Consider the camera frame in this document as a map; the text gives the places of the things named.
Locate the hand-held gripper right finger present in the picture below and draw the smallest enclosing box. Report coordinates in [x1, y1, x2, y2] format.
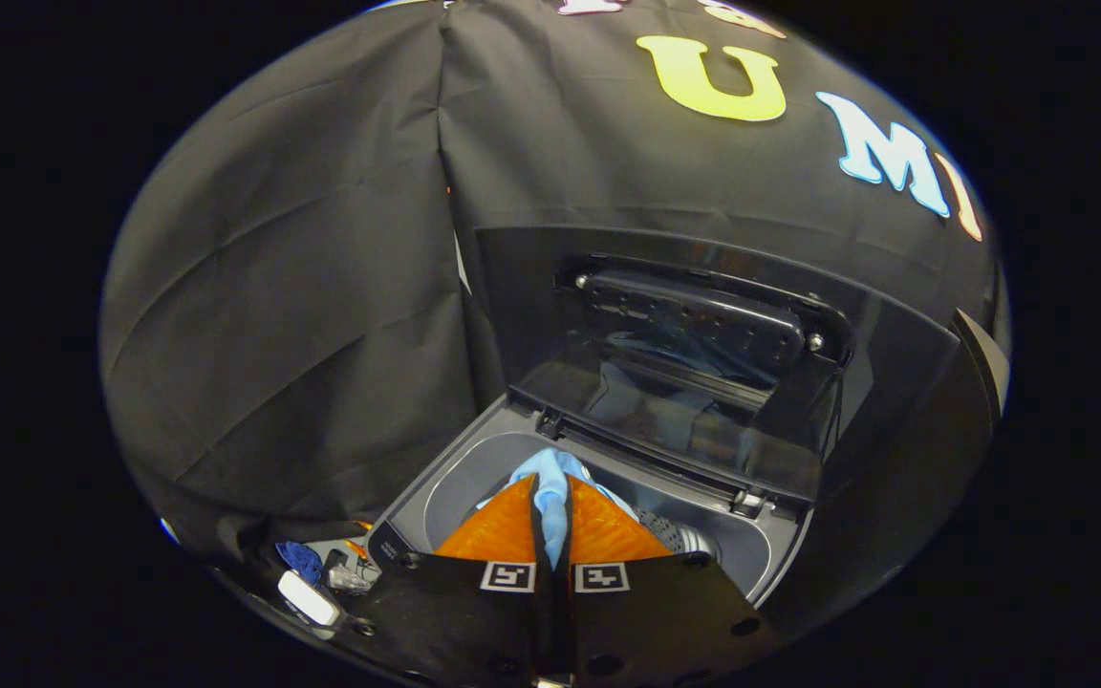
[555, 475, 781, 688]

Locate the small blue cloth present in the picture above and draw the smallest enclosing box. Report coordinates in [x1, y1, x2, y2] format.
[275, 542, 324, 586]

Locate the grey cabinet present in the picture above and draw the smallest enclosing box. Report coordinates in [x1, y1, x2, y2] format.
[766, 306, 1010, 636]

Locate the grey plug adapter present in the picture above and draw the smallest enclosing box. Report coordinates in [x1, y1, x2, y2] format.
[324, 549, 381, 595]

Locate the light blue polo shirt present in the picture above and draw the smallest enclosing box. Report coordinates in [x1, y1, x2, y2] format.
[476, 447, 639, 571]

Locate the black backdrop cloth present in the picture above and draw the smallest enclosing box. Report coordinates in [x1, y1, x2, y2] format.
[99, 0, 1001, 567]

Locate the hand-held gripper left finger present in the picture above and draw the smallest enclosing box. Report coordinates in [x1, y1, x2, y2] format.
[345, 475, 551, 688]

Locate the white plastic object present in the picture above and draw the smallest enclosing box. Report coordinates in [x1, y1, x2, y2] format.
[278, 570, 341, 629]

